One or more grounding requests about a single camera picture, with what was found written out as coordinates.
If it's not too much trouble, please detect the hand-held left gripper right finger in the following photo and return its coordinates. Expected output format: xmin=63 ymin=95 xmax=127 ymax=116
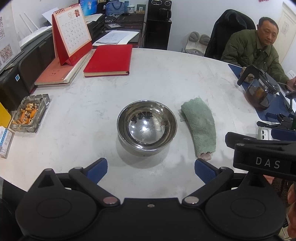
xmin=182 ymin=158 xmax=275 ymax=207

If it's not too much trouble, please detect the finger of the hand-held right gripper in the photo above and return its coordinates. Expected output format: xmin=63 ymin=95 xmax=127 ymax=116
xmin=271 ymin=128 xmax=296 ymax=142
xmin=225 ymin=131 xmax=273 ymax=150

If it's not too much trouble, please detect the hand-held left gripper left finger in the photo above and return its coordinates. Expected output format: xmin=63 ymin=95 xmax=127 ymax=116
xmin=37 ymin=158 xmax=121 ymax=208

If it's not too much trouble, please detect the green fluffy towel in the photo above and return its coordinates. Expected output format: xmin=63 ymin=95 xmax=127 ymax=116
xmin=180 ymin=97 xmax=217 ymax=161

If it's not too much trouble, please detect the stainless steel bowl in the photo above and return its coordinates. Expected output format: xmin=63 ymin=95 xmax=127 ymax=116
xmin=117 ymin=100 xmax=178 ymax=157

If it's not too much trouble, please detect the person's right hand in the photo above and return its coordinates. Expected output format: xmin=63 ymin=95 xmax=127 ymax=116
xmin=287 ymin=184 xmax=296 ymax=235

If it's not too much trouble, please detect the black tripod stand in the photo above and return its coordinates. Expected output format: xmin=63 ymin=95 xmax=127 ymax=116
xmin=256 ymin=112 xmax=296 ymax=130

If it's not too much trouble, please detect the white smartphone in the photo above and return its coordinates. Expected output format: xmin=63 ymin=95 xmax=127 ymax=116
xmin=257 ymin=127 xmax=273 ymax=141

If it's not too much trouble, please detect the blue desk mat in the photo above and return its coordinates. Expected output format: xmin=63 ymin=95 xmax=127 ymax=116
xmin=228 ymin=64 xmax=296 ymax=123

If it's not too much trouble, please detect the small beige figurine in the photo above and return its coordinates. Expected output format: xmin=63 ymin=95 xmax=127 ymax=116
xmin=242 ymin=67 xmax=254 ymax=82

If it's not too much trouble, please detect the glass ashtray with cigarette butts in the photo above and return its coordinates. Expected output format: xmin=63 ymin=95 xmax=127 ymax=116
xmin=10 ymin=94 xmax=51 ymax=133

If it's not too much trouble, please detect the orange-pink book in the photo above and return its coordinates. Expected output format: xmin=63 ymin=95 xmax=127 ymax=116
xmin=35 ymin=50 xmax=95 ymax=88

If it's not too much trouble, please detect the clear business card box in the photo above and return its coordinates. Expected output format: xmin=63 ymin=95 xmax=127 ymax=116
xmin=0 ymin=126 xmax=15 ymax=159

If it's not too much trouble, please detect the grey foot massager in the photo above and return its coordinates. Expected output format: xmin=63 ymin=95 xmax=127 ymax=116
xmin=185 ymin=31 xmax=211 ymax=57

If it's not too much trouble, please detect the yellow box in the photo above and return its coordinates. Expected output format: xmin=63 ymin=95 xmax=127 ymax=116
xmin=0 ymin=102 xmax=12 ymax=128

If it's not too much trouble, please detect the black jacket on chair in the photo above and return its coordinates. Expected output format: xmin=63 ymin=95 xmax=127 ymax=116
xmin=203 ymin=9 xmax=257 ymax=59

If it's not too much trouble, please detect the red hardcover notebook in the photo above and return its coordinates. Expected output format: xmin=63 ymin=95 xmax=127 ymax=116
xmin=83 ymin=44 xmax=133 ymax=77

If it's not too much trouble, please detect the white door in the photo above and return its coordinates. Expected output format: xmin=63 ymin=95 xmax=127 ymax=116
xmin=276 ymin=3 xmax=296 ymax=61

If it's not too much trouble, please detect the black tea bar machine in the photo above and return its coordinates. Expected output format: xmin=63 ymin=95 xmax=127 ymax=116
xmin=144 ymin=0 xmax=173 ymax=50

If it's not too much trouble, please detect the stack of white papers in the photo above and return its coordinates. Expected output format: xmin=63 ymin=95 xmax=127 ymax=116
xmin=95 ymin=30 xmax=140 ymax=45

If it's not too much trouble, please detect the red desk calendar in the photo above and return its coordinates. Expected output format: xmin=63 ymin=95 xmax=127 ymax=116
xmin=51 ymin=3 xmax=93 ymax=66

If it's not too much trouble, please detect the dark glass kettle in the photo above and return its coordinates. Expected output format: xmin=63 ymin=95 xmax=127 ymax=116
xmin=159 ymin=8 xmax=172 ymax=21

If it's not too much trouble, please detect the dark wooden desk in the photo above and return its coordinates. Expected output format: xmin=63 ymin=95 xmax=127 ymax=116
xmin=105 ymin=14 xmax=148 ymax=49

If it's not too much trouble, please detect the white code poster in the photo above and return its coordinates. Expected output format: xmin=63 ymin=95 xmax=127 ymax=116
xmin=0 ymin=2 xmax=21 ymax=70

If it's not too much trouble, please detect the white paper sheet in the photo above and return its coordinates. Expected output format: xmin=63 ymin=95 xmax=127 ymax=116
xmin=42 ymin=7 xmax=58 ymax=25

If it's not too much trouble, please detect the blue bag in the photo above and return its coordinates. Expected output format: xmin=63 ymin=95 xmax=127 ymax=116
xmin=105 ymin=0 xmax=126 ymax=16

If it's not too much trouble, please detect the computer monitor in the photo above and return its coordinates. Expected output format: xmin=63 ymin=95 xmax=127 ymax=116
xmin=78 ymin=0 xmax=98 ymax=17

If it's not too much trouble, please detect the glass teapot with black handle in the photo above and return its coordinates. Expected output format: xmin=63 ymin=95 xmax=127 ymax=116
xmin=237 ymin=65 xmax=281 ymax=110

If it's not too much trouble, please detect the white cable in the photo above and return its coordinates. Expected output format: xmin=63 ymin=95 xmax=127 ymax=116
xmin=276 ymin=81 xmax=293 ymax=91

